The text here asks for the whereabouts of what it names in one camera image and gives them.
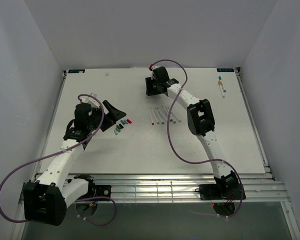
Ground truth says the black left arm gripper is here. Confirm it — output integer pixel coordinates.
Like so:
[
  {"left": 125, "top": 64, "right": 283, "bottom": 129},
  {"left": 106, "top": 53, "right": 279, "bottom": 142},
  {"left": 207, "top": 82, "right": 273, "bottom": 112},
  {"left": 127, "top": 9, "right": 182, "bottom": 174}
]
[{"left": 87, "top": 100, "right": 126, "bottom": 132}]

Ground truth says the lavender cap marker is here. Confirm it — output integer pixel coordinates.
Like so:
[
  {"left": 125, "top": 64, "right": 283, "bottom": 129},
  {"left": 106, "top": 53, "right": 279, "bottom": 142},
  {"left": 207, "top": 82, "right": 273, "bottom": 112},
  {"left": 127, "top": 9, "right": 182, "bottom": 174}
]
[{"left": 151, "top": 108, "right": 160, "bottom": 124}]

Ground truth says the black cap marker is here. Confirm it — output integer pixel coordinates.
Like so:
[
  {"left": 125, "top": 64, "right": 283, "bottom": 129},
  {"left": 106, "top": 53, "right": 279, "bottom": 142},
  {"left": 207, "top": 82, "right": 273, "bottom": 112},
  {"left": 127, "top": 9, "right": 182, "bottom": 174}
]
[{"left": 162, "top": 105, "right": 170, "bottom": 123}]

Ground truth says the light green cap marker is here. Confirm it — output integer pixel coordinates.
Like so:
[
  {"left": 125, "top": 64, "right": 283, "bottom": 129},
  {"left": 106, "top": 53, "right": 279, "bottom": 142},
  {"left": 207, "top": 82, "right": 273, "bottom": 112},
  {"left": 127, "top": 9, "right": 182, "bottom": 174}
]
[{"left": 170, "top": 108, "right": 182, "bottom": 123}]

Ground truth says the red cap marker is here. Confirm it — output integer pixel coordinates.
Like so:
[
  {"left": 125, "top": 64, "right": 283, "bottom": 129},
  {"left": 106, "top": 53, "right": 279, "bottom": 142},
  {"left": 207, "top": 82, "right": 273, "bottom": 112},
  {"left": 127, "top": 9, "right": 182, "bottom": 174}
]
[{"left": 148, "top": 108, "right": 155, "bottom": 125}]

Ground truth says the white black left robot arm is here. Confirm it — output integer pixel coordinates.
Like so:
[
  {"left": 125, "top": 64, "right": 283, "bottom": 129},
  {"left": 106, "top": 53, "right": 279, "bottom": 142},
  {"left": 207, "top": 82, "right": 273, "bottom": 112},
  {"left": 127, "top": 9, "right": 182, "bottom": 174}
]
[{"left": 23, "top": 100, "right": 127, "bottom": 226}]

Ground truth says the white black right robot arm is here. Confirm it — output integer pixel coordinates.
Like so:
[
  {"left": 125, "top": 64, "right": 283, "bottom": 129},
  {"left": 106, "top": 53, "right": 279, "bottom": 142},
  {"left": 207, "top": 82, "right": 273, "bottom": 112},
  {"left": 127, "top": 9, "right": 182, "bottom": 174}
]
[{"left": 145, "top": 64, "right": 245, "bottom": 200}]

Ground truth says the left corner label sticker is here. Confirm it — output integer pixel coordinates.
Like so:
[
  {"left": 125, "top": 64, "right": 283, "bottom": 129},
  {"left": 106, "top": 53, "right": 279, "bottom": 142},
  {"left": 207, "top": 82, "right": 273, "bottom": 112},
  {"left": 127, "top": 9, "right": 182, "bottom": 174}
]
[{"left": 68, "top": 69, "right": 86, "bottom": 74}]

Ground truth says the corner label sticker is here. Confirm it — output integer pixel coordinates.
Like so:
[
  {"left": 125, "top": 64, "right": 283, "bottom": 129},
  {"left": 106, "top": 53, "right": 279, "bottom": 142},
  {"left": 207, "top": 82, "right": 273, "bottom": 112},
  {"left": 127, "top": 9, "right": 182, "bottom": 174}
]
[
  {"left": 216, "top": 68, "right": 235, "bottom": 73},
  {"left": 68, "top": 69, "right": 86, "bottom": 74}
]

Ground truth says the teal cap marker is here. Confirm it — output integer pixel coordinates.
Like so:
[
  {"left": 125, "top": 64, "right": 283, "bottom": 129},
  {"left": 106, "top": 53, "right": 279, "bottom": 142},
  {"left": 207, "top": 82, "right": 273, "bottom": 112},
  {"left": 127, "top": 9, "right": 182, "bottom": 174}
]
[{"left": 218, "top": 76, "right": 226, "bottom": 93}]

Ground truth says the right corner label sticker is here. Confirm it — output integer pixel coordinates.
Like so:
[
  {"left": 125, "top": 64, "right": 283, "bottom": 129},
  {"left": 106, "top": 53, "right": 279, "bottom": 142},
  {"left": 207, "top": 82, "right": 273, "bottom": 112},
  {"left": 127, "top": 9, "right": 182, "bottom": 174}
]
[{"left": 216, "top": 68, "right": 235, "bottom": 73}]

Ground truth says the orange cap marker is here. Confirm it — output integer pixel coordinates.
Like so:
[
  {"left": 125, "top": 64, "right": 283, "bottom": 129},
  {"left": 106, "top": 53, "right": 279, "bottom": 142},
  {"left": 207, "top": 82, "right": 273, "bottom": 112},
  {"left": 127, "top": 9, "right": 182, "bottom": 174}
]
[{"left": 218, "top": 80, "right": 225, "bottom": 98}]

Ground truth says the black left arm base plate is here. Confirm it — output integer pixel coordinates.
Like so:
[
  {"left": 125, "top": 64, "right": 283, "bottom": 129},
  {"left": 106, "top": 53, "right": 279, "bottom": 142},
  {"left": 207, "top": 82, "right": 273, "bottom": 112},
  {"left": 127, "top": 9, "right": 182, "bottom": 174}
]
[{"left": 92, "top": 184, "right": 112, "bottom": 198}]

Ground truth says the aluminium table frame rail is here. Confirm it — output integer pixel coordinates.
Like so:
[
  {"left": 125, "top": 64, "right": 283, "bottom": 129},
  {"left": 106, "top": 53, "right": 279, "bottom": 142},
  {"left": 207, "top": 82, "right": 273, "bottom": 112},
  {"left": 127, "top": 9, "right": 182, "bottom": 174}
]
[{"left": 18, "top": 172, "right": 291, "bottom": 205}]

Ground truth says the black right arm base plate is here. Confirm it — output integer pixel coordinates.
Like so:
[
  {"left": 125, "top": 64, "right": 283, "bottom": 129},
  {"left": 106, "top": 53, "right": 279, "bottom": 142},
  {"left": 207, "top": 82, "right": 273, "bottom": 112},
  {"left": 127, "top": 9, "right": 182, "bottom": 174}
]
[{"left": 194, "top": 184, "right": 246, "bottom": 200}]

